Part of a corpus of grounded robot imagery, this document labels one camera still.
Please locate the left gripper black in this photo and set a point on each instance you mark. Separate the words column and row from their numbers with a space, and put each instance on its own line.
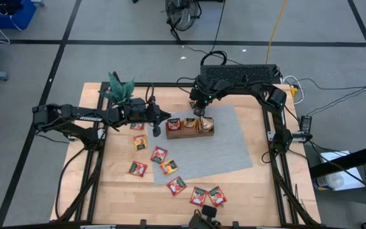
column 148, row 113

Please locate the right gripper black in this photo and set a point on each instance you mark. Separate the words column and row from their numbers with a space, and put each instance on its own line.
column 200, row 101

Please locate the red strawberry tea packet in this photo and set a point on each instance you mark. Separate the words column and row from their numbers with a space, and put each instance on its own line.
column 137, row 169
column 173, row 124
column 198, row 196
column 217, row 196
column 159, row 155
column 176, row 185
column 137, row 126

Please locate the three-compartment wooden tray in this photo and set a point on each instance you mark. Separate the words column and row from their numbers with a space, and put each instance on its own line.
column 189, row 135

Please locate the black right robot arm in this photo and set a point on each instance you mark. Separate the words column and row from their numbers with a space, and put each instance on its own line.
column 243, row 87

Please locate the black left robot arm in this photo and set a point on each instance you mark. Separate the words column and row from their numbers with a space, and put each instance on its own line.
column 75, row 114

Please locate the black computer case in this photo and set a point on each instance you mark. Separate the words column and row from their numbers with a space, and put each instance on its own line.
column 237, row 71

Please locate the grey woven placemat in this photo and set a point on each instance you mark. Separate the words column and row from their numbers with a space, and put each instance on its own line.
column 208, row 152

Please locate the snake plant in white pot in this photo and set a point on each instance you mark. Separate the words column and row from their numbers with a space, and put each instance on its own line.
column 119, row 90

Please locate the black floor fan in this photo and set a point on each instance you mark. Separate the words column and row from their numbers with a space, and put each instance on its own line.
column 183, row 16

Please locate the yellow power plug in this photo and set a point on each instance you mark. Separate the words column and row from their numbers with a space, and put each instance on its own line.
column 293, row 91

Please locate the black power adapter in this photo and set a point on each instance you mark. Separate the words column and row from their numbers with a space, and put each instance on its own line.
column 305, row 122

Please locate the white box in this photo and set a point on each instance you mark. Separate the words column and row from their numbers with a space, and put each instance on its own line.
column 342, row 178

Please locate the large blue plastic bin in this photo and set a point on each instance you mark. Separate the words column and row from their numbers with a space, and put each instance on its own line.
column 24, row 16

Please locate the black metal desk frame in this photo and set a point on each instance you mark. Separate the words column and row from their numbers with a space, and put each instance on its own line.
column 348, row 160

